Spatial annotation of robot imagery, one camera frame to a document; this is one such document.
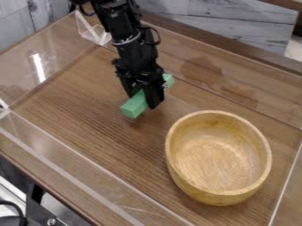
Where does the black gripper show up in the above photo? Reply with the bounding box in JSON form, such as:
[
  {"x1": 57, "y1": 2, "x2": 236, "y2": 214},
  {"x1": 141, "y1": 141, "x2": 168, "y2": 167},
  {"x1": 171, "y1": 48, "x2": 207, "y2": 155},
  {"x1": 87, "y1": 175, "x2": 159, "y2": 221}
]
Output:
[{"x1": 112, "y1": 39, "x2": 164, "y2": 109}]

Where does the green rectangular block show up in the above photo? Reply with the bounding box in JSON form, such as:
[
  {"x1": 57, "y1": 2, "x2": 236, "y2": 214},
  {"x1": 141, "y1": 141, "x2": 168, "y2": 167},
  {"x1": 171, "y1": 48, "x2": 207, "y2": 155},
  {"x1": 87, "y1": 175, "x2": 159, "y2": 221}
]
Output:
[{"x1": 120, "y1": 73, "x2": 175, "y2": 119}]

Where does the light wooden bowl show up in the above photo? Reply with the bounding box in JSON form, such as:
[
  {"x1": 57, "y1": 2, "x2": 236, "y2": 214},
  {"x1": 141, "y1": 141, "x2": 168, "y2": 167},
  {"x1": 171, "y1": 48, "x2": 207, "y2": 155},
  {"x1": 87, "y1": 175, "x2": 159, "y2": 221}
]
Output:
[{"x1": 165, "y1": 110, "x2": 272, "y2": 206}]

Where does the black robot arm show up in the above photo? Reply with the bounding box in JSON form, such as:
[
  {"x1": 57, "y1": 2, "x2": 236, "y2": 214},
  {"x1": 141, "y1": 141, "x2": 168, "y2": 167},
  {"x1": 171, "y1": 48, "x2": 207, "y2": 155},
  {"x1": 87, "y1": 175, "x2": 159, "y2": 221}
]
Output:
[{"x1": 68, "y1": 0, "x2": 164, "y2": 109}]

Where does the clear acrylic corner bracket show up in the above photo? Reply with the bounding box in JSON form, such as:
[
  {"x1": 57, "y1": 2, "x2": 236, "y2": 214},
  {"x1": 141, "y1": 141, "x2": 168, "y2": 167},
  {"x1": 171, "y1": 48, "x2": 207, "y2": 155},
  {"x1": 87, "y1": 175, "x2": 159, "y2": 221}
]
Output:
[{"x1": 75, "y1": 11, "x2": 112, "y2": 46}]

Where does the clear acrylic tray wall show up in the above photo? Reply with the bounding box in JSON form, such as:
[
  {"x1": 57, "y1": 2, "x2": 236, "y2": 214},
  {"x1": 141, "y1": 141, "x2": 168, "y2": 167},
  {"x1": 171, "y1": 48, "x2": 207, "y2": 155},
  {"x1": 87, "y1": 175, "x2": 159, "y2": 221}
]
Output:
[{"x1": 0, "y1": 108, "x2": 193, "y2": 226}]

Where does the black table leg frame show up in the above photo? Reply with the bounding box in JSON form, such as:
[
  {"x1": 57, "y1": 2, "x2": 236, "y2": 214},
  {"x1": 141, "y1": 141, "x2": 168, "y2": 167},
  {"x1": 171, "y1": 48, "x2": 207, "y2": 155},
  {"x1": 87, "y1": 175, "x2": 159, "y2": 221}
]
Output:
[{"x1": 22, "y1": 182, "x2": 80, "y2": 226}]

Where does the black cable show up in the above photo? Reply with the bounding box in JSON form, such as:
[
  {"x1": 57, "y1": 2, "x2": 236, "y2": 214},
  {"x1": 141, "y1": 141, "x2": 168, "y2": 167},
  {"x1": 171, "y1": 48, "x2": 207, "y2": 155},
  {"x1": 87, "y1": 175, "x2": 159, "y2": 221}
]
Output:
[{"x1": 0, "y1": 200, "x2": 28, "y2": 226}]

